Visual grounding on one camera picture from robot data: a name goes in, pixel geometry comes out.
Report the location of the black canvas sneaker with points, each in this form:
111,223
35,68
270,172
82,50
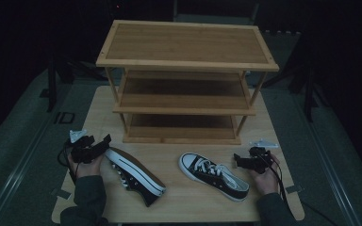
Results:
215,175
138,174

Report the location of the person's left hand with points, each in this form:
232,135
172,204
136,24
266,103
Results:
88,169

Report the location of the wooden three-tier shoe rack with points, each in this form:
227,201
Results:
185,44

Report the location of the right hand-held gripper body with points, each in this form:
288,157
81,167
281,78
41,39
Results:
259,160

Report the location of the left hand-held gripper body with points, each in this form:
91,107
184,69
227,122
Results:
83,153

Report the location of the black metal stand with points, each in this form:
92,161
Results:
52,84
309,94

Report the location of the person's right hand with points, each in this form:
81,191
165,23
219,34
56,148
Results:
267,182

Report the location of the grey tape piece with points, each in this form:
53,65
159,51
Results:
61,193
293,189

